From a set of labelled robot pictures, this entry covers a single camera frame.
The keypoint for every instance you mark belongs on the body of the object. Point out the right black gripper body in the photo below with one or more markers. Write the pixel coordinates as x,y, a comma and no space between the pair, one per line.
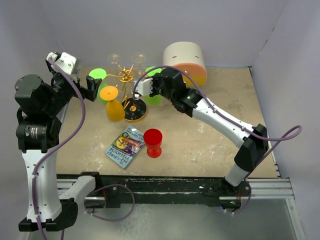
158,88

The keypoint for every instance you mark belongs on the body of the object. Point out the gold wine glass rack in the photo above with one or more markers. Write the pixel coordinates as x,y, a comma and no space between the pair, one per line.
135,110

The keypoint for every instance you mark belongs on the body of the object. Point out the clear wine glass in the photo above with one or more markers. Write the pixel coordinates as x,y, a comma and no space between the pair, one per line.
114,59
138,59

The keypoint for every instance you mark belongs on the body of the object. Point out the green plastic goblet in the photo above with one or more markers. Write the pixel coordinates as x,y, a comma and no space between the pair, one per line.
156,99
99,74

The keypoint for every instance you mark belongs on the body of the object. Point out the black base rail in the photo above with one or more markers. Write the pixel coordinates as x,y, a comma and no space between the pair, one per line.
115,190

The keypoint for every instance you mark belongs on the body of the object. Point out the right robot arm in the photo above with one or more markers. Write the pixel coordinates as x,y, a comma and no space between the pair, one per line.
250,140

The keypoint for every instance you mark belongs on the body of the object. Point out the red plastic goblet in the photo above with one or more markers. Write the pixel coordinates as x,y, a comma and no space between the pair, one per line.
153,141

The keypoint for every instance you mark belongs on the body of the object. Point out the blue treehouse book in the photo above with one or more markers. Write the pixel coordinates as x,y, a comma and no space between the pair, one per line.
125,147

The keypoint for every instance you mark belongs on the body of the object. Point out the orange plastic goblet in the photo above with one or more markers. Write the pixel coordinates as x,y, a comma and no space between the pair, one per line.
114,109

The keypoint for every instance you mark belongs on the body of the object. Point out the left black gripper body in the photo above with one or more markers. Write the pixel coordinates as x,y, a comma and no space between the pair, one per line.
62,91

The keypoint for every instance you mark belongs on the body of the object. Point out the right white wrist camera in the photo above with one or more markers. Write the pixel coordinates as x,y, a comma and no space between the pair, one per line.
142,88

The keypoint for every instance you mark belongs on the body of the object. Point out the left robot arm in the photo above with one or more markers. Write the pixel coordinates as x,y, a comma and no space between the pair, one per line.
38,135

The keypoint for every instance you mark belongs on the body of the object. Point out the pastel mini drawer chest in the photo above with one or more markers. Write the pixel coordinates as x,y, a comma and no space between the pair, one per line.
188,57

